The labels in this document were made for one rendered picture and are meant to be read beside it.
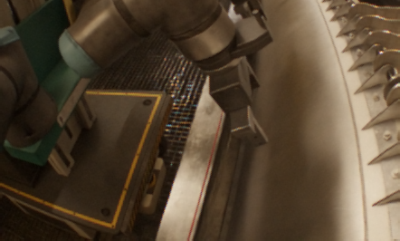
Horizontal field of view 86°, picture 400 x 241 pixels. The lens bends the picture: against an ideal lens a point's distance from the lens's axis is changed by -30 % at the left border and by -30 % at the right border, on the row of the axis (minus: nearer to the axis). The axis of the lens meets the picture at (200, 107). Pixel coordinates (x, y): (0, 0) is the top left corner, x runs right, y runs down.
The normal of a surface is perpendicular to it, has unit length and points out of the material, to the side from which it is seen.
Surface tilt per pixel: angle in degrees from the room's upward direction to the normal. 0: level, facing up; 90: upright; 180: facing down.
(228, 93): 97
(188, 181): 0
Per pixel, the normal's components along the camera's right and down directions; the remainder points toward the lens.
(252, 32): -0.49, -0.56
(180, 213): -0.10, -0.72
